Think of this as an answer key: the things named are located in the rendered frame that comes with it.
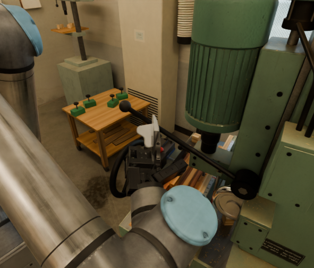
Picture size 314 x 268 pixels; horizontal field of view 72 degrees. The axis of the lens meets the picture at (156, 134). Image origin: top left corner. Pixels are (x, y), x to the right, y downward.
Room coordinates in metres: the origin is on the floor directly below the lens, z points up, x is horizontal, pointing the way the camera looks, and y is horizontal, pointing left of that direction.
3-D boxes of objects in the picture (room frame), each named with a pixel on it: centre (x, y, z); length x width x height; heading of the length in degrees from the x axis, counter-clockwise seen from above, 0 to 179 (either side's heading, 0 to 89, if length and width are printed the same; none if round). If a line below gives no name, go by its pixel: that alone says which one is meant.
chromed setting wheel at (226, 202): (0.38, -0.22, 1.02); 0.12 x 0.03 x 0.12; 59
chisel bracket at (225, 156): (0.54, -0.19, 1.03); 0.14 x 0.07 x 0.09; 59
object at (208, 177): (0.55, -0.19, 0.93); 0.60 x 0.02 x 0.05; 149
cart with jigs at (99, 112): (1.88, 0.49, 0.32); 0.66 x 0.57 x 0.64; 138
